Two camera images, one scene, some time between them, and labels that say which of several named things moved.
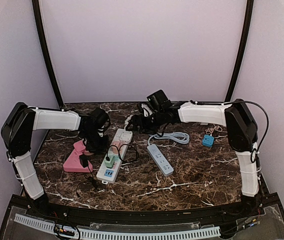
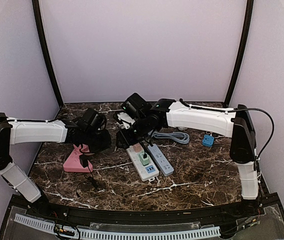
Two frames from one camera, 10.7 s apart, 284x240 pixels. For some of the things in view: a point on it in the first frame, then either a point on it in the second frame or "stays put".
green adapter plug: [110, 164] -> [145, 161]
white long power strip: [109, 167] -> [146, 172]
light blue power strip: [163, 165] stays put
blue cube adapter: [208, 140] stays put
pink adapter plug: [114, 149] -> [138, 148]
